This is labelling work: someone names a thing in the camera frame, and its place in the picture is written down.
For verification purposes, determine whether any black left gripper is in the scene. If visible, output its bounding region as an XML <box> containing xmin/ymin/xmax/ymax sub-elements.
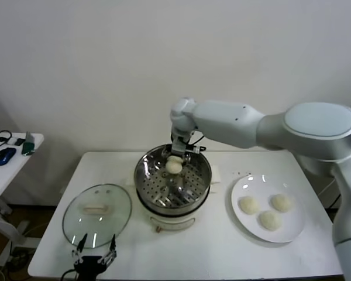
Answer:
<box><xmin>71</xmin><ymin>233</ymin><xmax>118</xmax><ymax>281</ymax></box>

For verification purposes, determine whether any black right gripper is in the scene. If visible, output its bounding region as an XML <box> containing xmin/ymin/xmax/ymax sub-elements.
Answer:
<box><xmin>161</xmin><ymin>128</ymin><xmax>194</xmax><ymax>170</ymax></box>

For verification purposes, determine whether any white steamed baozi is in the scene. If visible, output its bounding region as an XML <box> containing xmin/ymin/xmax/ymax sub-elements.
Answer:
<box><xmin>166</xmin><ymin>155</ymin><xmax>184</xmax><ymax>175</ymax></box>
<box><xmin>259</xmin><ymin>210</ymin><xmax>282</xmax><ymax>231</ymax></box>
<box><xmin>238</xmin><ymin>196</ymin><xmax>260</xmax><ymax>215</ymax></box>
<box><xmin>271</xmin><ymin>193</ymin><xmax>293</xmax><ymax>212</ymax></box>

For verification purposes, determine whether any glass pot lid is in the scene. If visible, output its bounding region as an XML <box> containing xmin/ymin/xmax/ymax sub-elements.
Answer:
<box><xmin>61</xmin><ymin>183</ymin><xmax>133</xmax><ymax>249</ymax></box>

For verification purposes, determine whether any steel steamer basket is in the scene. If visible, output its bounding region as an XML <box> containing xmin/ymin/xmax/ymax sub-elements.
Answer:
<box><xmin>133</xmin><ymin>143</ymin><xmax>213</xmax><ymax>209</ymax></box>

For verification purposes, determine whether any white electric cooker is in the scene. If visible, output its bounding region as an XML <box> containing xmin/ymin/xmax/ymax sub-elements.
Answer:
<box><xmin>125</xmin><ymin>165</ymin><xmax>222</xmax><ymax>234</ymax></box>

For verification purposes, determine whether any white side table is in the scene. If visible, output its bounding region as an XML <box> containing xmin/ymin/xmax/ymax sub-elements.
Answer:
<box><xmin>0</xmin><ymin>133</ymin><xmax>45</xmax><ymax>269</ymax></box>

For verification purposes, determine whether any green handheld device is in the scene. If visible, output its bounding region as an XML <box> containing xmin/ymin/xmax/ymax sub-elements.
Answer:
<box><xmin>20</xmin><ymin>131</ymin><xmax>36</xmax><ymax>157</ymax></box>

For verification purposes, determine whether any white round plate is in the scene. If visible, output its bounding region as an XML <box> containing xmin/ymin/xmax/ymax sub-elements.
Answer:
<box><xmin>230</xmin><ymin>174</ymin><xmax>307</xmax><ymax>244</ymax></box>

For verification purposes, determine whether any blue computer mouse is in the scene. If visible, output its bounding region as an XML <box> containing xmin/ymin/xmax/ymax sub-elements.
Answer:
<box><xmin>0</xmin><ymin>148</ymin><xmax>17</xmax><ymax>166</ymax></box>

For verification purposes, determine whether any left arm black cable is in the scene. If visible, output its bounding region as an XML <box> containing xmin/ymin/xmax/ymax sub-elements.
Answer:
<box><xmin>60</xmin><ymin>268</ymin><xmax>77</xmax><ymax>281</ymax></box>

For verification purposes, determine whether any black floor cable bundle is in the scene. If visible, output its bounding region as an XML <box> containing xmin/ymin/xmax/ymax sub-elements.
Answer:
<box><xmin>10</xmin><ymin>248</ymin><xmax>32</xmax><ymax>267</ymax></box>

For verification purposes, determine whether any black looped headset cable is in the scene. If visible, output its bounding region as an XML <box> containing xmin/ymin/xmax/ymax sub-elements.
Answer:
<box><xmin>0</xmin><ymin>131</ymin><xmax>12</xmax><ymax>149</ymax></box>

